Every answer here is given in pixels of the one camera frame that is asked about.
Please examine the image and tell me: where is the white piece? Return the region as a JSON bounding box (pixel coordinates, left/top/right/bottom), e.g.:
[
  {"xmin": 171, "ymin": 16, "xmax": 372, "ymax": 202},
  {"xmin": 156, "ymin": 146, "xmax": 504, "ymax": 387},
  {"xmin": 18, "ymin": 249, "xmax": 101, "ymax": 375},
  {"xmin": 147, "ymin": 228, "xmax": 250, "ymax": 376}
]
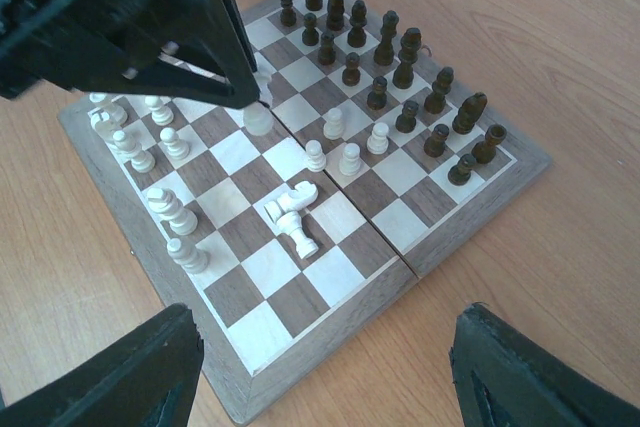
[{"xmin": 242, "ymin": 72, "xmax": 274, "ymax": 136}]

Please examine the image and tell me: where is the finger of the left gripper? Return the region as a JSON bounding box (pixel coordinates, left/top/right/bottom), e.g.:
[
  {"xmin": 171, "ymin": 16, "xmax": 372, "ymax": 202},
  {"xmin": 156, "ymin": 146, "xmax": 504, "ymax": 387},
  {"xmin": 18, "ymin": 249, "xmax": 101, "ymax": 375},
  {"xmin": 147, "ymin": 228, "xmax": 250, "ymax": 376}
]
[
  {"xmin": 207, "ymin": 0, "xmax": 260, "ymax": 107},
  {"xmin": 122, "ymin": 54, "xmax": 250, "ymax": 108}
]

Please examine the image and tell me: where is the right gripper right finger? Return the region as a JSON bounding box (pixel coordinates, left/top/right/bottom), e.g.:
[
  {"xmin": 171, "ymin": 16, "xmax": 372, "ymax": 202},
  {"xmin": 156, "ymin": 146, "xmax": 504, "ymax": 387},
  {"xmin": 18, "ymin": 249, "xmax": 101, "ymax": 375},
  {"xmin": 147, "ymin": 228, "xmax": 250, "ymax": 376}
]
[{"xmin": 449, "ymin": 303, "xmax": 635, "ymax": 426}]

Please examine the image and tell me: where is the lying white knight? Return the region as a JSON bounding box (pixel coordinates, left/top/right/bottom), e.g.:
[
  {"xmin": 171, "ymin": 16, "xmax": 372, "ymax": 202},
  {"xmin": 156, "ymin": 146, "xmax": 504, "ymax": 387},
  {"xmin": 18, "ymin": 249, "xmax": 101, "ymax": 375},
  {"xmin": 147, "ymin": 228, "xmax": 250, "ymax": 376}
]
[{"xmin": 264, "ymin": 181, "xmax": 319, "ymax": 223}]

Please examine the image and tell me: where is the lying white rook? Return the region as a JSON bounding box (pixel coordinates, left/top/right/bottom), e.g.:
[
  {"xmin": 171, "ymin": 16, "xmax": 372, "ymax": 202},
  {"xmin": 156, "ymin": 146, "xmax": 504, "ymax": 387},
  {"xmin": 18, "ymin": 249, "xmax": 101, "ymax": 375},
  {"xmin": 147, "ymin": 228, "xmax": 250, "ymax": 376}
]
[{"xmin": 276, "ymin": 211, "xmax": 319, "ymax": 259}]

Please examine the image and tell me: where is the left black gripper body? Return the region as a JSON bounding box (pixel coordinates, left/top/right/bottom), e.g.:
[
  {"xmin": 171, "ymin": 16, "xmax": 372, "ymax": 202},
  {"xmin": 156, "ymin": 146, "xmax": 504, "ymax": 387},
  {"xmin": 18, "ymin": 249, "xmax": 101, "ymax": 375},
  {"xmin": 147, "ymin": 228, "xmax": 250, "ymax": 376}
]
[{"xmin": 1, "ymin": 0, "xmax": 200, "ymax": 100}]

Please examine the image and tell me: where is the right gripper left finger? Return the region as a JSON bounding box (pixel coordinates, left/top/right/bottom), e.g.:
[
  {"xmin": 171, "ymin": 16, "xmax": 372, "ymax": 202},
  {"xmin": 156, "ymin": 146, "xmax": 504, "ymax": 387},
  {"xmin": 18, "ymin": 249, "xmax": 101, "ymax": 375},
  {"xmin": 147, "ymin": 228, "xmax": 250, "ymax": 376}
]
[{"xmin": 1, "ymin": 303, "xmax": 204, "ymax": 426}]

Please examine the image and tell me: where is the wooden folding chess board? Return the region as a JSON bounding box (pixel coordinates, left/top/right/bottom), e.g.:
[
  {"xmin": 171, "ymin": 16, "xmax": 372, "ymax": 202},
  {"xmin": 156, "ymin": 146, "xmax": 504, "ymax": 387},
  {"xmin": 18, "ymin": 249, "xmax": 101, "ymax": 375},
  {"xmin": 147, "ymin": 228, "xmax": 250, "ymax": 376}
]
[{"xmin": 59, "ymin": 0, "xmax": 551, "ymax": 426}]

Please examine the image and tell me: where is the pile of white chess pieces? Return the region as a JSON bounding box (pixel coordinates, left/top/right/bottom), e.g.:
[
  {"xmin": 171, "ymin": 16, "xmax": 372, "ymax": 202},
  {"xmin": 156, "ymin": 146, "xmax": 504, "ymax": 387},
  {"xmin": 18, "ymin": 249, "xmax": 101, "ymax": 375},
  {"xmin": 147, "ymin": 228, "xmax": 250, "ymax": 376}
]
[{"xmin": 89, "ymin": 92, "xmax": 209, "ymax": 274}]

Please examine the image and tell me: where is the dark chess pieces row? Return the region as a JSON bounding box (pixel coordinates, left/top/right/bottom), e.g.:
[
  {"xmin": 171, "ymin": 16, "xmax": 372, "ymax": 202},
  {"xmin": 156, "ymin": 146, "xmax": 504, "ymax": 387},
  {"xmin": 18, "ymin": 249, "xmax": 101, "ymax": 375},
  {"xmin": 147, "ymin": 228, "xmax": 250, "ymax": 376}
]
[{"xmin": 278, "ymin": 0, "xmax": 509, "ymax": 187}]

